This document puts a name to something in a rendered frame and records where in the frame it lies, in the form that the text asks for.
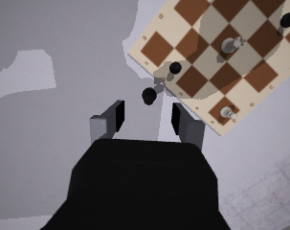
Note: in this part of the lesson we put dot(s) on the white pawn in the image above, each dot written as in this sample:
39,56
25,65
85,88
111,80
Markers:
227,112

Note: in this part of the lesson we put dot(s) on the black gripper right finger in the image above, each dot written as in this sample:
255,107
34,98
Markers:
188,129

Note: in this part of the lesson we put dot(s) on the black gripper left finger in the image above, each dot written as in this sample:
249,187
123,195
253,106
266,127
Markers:
109,122

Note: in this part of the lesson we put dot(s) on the brown and cream chessboard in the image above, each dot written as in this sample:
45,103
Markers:
191,32

